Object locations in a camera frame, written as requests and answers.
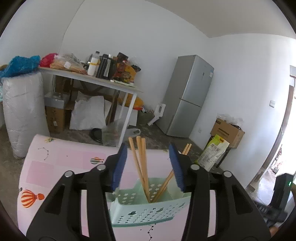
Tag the black electric kettle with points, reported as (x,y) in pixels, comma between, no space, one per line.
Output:
(109,67)

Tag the mint green utensil caddy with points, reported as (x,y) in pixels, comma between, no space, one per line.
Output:
(129,207)

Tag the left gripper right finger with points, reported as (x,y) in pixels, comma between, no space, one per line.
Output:
(237,217)

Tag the red plastic bag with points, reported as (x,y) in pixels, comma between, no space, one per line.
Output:
(47,60)

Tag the cardboard box under table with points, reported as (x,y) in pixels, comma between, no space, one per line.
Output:
(57,119)

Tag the wooden chopstick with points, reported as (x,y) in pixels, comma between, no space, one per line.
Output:
(170,178)
(166,180)
(141,145)
(139,172)
(144,166)

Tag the white pillow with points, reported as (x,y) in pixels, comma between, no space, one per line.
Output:
(88,113)

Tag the grey wrapped mattress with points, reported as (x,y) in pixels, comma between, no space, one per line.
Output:
(24,110)

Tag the white side table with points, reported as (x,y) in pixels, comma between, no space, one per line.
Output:
(105,83)

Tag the blue plastic bag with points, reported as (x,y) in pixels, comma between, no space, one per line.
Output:
(21,65)

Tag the clear plastic bag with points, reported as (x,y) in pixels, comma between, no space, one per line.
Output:
(112,132)

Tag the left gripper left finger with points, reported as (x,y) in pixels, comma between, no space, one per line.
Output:
(59,216)

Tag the rice bag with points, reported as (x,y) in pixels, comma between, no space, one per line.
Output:
(212,152)

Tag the white plastic bottle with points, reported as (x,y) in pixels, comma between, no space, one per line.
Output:
(93,63)

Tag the snack packages pile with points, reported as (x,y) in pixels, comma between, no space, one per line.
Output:
(126,69)

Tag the yellow plastic bag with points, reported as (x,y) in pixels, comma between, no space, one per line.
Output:
(138,104)

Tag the black thermos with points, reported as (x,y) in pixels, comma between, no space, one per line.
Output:
(101,66)

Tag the pink balloon tablecloth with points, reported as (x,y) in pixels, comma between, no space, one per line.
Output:
(76,208)

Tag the bag of bread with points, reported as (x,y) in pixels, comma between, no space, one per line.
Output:
(68,62)

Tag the grey refrigerator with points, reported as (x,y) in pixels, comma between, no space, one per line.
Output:
(185,95)

